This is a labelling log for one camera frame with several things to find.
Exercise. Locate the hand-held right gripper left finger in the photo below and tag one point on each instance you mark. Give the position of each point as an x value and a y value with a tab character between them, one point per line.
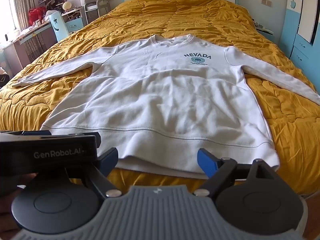
110	156

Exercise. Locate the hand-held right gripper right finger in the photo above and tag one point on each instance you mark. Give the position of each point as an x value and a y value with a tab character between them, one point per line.
206	162

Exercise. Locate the white sweatshirt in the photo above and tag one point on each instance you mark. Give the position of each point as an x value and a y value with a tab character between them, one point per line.
160	100

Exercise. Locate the black bag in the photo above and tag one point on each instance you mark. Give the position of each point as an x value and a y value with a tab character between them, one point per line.
3	77

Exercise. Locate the desk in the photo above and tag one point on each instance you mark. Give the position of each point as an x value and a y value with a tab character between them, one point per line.
25	45

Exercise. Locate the blue chair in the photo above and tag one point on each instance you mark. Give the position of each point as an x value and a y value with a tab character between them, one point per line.
58	25

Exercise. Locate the red bag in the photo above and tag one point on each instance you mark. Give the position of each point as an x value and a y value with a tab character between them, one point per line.
36	15

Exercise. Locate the bedside clutter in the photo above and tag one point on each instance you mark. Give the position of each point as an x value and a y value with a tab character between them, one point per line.
261	26

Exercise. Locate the yellow quilt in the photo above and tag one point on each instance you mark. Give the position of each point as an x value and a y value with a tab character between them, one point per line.
180	17

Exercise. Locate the blue white wardrobe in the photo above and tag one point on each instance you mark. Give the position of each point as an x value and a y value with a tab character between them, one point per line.
298	47

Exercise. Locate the patterned curtain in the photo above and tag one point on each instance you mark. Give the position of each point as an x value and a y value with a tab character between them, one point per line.
21	0

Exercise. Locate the wall switch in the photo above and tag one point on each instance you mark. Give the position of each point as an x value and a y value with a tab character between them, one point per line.
266	1

